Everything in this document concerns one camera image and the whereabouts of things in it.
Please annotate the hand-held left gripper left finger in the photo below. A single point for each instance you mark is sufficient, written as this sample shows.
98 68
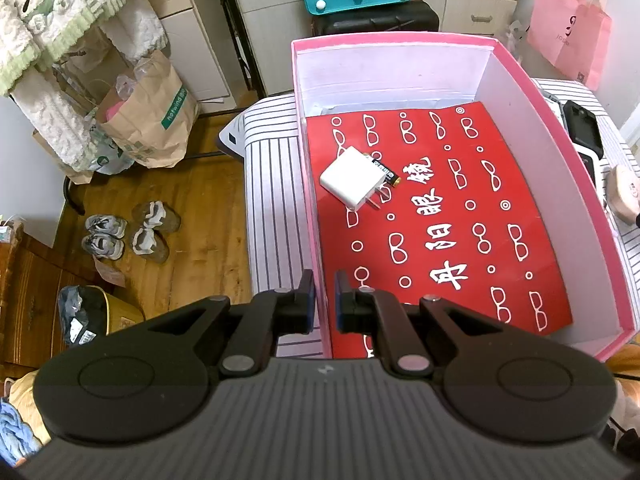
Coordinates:
310 296

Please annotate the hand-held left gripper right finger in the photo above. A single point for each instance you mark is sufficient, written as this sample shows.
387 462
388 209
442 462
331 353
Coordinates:
341 301

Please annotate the pink cardboard box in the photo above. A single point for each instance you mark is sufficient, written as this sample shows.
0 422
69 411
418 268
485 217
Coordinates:
530 125

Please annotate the white pocket router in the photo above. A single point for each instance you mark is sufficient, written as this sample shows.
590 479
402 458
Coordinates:
582 125

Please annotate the pink round case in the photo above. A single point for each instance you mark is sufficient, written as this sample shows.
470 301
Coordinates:
624 192

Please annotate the red printed sheet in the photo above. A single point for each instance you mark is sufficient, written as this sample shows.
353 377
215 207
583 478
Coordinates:
450 240

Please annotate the white charger plug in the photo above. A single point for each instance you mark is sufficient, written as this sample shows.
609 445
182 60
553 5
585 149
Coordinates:
350 175

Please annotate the black battery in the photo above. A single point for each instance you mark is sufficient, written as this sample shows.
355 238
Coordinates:
388 173

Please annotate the white mattress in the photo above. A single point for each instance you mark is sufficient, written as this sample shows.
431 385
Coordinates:
231 135

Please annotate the yellow bin with black bag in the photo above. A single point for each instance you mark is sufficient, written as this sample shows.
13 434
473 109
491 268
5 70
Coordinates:
117 312

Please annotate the paper slip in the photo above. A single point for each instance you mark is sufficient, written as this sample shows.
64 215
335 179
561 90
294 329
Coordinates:
110 271

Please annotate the grey sneaker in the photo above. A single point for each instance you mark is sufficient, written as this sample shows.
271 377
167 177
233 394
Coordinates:
106 225
102 246

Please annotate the brown paper bag green label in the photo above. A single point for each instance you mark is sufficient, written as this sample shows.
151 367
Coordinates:
155 120

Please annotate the white plastic bag green print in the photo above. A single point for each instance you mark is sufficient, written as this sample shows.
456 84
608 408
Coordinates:
107 155

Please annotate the black rack base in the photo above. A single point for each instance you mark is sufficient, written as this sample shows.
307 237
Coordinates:
72 195

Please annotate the plain brown paper bag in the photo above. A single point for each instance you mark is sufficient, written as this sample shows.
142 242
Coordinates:
65 165

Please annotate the wooden cabinet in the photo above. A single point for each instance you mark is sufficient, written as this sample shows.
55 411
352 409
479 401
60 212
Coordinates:
30 290

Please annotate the black pole stand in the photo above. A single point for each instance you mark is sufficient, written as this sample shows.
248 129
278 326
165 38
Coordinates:
235 25

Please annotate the clear plastic bag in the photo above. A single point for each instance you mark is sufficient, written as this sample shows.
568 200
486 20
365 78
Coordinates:
131 77

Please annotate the black suitcase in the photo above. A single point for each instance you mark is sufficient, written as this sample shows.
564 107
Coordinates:
375 20

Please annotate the beige side cabinet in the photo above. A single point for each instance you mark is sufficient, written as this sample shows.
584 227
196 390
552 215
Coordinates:
195 35

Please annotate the yellow cloth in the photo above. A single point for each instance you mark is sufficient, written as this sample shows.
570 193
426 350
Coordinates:
25 395

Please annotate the blue cloth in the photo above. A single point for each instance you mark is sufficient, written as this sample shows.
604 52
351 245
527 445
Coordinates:
17 430

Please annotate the pink shopping bag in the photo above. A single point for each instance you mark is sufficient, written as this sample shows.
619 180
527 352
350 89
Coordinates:
570 35

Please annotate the fluffy towel green trim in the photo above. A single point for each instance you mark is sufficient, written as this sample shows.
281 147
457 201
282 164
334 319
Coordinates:
55 5

